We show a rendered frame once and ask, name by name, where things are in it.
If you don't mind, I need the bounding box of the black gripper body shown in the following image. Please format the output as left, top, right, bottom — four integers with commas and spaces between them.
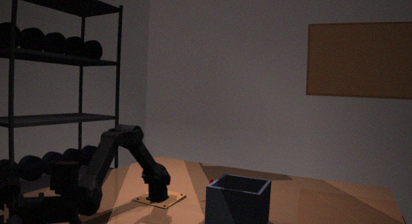
4, 177, 51, 224

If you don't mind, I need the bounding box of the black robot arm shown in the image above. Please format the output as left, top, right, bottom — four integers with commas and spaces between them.
49, 125, 171, 224

